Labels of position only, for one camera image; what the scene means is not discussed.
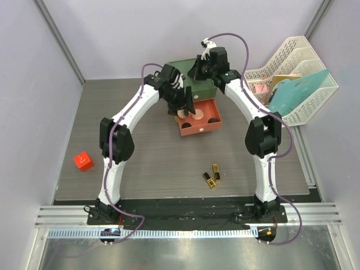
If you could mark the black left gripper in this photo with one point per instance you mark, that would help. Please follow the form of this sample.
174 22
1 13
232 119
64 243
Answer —
186 103

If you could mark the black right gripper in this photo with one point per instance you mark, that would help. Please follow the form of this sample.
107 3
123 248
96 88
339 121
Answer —
194 72

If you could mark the pink round compact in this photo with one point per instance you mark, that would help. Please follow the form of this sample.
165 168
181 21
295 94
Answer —
198 115

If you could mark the green top drawer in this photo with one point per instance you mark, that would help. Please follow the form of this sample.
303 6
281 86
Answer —
203 94

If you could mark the red drawer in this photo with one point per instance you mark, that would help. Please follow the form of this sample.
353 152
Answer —
210 110

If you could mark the amber small jar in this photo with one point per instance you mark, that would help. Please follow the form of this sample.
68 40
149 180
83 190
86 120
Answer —
212 120

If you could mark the gold round compact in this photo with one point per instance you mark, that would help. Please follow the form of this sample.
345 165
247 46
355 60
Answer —
183 114

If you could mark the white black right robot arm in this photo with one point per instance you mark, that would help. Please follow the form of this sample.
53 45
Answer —
263 135

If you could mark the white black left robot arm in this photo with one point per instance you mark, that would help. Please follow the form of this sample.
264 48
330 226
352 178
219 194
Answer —
116 142

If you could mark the green drawer cabinet shell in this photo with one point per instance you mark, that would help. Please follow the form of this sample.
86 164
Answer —
184 66

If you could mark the pink sticky note pad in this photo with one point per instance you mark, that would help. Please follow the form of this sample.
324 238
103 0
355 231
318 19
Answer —
260 88

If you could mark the gold black lipstick right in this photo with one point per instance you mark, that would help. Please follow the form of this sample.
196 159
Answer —
216 172

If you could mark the gold black lipstick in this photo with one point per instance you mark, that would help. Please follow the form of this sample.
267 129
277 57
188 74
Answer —
211 183
216 172

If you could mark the brown illustrated book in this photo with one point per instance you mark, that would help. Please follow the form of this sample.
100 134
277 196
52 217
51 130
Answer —
279 80

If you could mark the gold black lipstick left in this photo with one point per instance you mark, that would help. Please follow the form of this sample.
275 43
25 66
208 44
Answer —
211 183

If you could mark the teal plastic folder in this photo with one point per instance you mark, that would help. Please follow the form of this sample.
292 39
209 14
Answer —
290 95

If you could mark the cream perforated file organizer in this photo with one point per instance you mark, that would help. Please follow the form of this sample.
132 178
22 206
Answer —
295 56

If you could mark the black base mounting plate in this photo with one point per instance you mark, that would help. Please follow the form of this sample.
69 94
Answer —
183 214

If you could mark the red cube block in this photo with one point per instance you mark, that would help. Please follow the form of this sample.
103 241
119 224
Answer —
83 161

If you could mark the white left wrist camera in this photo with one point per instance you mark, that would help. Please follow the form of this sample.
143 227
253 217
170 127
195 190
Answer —
179 81

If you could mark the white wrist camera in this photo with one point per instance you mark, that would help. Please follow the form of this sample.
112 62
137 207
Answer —
179 81
207 44

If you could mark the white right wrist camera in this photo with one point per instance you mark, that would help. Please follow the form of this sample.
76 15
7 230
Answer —
207 44

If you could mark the aluminium front rail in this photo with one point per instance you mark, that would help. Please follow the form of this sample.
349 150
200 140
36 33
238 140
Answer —
65 222

